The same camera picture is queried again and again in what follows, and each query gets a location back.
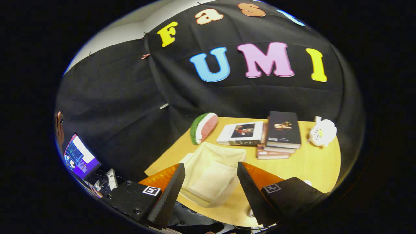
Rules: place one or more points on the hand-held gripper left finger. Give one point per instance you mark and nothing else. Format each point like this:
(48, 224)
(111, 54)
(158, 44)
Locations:
(167, 201)

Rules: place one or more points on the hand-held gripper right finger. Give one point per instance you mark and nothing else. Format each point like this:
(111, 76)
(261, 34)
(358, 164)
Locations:
(253, 198)

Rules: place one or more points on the beige fabric storage box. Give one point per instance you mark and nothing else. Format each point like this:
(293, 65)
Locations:
(211, 175)

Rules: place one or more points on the person's leg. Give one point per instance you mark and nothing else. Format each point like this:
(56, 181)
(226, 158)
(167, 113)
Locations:
(188, 216)

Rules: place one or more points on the brown book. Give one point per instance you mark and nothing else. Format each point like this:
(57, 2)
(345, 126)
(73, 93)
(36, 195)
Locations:
(271, 155)

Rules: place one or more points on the dark book with white pages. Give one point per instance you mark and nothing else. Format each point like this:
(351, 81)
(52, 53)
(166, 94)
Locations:
(279, 150)

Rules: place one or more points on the white desk device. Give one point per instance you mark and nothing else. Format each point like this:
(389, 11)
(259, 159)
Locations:
(110, 182)

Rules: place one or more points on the white book with portrait cover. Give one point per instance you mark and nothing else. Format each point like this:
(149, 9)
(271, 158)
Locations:
(240, 131)

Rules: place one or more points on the black hardcover book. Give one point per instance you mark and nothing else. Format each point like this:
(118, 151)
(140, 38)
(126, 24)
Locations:
(282, 128)

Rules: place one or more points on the watermelon slice toy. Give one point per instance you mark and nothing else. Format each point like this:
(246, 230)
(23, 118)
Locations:
(204, 128)

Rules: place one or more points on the silver clip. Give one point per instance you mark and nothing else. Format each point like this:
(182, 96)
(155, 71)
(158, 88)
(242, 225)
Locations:
(164, 106)

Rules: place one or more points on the white plush toy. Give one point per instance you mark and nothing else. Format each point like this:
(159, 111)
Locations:
(323, 131)

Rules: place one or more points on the computer monitor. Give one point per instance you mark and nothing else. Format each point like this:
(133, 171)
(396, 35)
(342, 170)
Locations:
(81, 157)

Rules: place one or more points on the black backdrop cloth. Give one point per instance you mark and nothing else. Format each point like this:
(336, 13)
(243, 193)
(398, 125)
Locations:
(130, 97)

